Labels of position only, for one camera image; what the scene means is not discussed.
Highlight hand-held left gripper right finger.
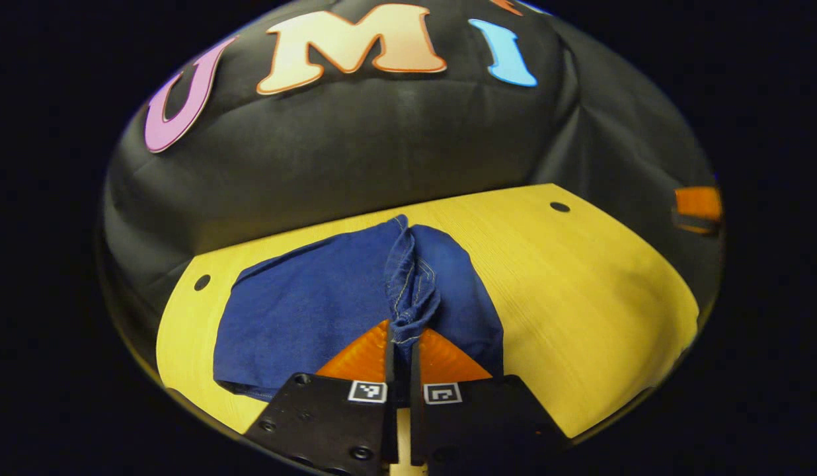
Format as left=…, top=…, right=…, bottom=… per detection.
left=408, top=327, right=572, bottom=467

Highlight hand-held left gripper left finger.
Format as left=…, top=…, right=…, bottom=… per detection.
left=243, top=319, right=391, bottom=473

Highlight blue denim jeans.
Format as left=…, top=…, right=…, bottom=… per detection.
left=212, top=214, right=505, bottom=403

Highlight black backdrop cloth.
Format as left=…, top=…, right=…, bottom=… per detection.
left=101, top=0, right=723, bottom=351

